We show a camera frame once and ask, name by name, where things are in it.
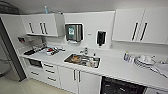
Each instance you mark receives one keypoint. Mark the chrome faucet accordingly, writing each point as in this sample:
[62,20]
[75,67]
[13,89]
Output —
[85,51]

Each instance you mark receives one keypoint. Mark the small chrome sink fixture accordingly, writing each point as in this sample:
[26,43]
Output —
[94,55]

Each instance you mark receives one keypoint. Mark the dish with orange food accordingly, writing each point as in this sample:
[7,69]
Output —
[76,58]

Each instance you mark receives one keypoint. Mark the white cup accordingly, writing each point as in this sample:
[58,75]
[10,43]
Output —
[91,62]

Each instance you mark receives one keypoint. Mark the steel paper towel dispenser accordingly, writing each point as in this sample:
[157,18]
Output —
[73,32]

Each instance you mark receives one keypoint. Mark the stainless steel sink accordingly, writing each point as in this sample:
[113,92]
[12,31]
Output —
[70,60]

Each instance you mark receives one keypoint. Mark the white two-door base cabinet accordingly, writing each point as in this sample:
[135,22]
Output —
[68,80]

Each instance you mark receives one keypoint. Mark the blue dish soap bottle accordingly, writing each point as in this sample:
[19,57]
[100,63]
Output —
[126,56]

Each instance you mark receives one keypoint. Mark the wide white drawer unit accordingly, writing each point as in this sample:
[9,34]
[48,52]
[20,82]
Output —
[50,75]

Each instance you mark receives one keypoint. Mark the small white bottle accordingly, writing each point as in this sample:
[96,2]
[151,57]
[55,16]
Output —
[131,59]

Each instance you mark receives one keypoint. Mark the black built-in microwave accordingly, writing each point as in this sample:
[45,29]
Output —
[34,62]

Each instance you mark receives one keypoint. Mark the light blue bottle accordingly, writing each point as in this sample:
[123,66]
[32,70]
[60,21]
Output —
[46,10]

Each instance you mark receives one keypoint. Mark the stainless steel refrigerator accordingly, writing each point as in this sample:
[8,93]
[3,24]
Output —
[10,50]

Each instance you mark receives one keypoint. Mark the small wall label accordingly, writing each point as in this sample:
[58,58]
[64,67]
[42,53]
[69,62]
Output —
[89,33]

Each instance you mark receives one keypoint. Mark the black wall soap dispenser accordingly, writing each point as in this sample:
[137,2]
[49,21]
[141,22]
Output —
[101,38]

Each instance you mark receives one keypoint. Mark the white wall cabinet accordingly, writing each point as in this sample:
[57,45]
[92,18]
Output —
[126,25]
[36,24]

